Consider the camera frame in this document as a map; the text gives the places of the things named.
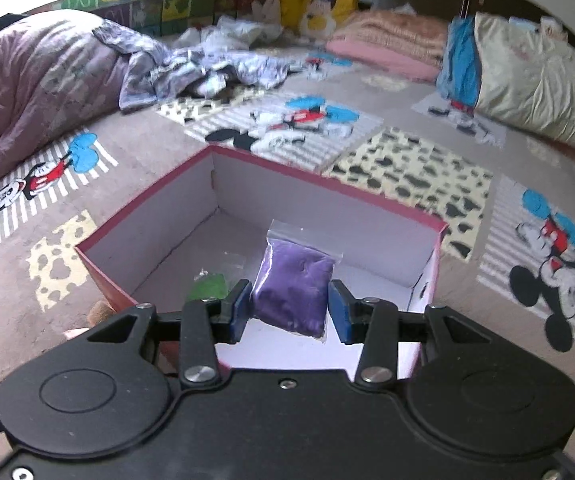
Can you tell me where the purple quilt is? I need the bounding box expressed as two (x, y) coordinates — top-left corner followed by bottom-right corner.
(0, 10), (135, 196)

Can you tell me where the cartoon mouse printed blanket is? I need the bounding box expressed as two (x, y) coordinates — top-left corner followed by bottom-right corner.
(0, 47), (575, 476)

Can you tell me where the yellow cartoon character pillow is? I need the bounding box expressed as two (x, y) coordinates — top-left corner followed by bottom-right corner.
(298, 0), (361, 38)

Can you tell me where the colourful alphabet bed bumper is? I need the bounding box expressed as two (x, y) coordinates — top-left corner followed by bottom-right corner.
(27, 0), (288, 38)

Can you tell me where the purple powder zip bag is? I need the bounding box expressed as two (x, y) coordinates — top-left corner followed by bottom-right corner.
(250, 219), (344, 344)

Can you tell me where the folded pink blanket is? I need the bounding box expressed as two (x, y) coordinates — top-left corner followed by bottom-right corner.
(325, 8), (452, 82)

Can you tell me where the grey patterned crumpled cloth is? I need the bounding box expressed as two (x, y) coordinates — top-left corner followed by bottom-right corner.
(92, 14), (298, 113)

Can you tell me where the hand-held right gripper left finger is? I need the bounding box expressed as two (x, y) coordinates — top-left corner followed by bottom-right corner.
(88, 278), (252, 387)

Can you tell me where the red cardboard box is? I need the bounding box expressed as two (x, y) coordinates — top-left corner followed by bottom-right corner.
(74, 144), (449, 382)

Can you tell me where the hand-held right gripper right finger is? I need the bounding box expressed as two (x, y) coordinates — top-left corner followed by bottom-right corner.
(328, 280), (488, 390)

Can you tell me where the cream satin pillow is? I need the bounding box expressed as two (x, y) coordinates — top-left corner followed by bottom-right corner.
(472, 11), (575, 157)

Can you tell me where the green powder zip bag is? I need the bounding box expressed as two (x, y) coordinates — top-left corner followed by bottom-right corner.
(187, 271), (230, 304)

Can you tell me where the brown fuzzy object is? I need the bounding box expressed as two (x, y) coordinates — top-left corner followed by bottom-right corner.
(86, 300), (116, 328)

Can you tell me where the blue cloth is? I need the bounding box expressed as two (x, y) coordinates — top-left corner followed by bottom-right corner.
(435, 16), (483, 111)

